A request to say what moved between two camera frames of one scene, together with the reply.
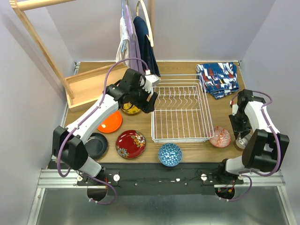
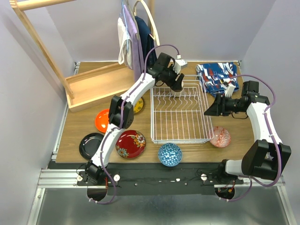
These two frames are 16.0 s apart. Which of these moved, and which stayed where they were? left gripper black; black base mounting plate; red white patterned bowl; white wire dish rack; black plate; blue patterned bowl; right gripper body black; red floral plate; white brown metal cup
Moved: white brown metal cup; right gripper body black; left gripper black
Stayed: white wire dish rack; black plate; red white patterned bowl; red floral plate; black base mounting plate; blue patterned bowl
